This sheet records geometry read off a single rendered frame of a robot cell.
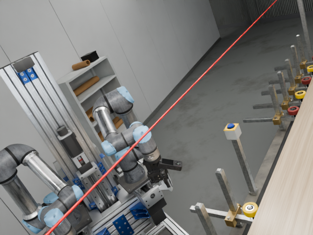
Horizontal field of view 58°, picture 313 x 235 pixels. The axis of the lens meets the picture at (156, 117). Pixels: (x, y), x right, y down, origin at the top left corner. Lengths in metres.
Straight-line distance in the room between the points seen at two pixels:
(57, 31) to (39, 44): 0.36
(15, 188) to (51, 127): 0.43
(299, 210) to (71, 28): 3.86
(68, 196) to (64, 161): 0.52
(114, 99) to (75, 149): 0.44
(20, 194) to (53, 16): 3.14
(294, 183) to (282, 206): 0.17
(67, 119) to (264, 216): 1.26
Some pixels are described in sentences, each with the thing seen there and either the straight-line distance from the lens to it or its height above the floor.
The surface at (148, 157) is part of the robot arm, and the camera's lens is 1.26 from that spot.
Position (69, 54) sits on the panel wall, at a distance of 4.39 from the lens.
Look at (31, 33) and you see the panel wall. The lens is 4.15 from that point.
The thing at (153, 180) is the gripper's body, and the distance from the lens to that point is 1.34.
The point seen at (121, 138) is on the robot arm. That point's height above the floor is 1.55.
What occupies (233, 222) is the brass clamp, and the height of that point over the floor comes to 0.81.
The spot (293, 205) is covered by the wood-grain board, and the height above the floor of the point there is 0.90.
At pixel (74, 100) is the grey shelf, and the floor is 1.29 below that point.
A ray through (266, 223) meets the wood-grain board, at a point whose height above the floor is 0.90.
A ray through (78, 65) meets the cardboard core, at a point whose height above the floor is 1.60.
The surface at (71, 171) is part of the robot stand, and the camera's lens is 1.99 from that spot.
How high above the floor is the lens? 2.06
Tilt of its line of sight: 22 degrees down
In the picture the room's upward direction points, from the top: 25 degrees counter-clockwise
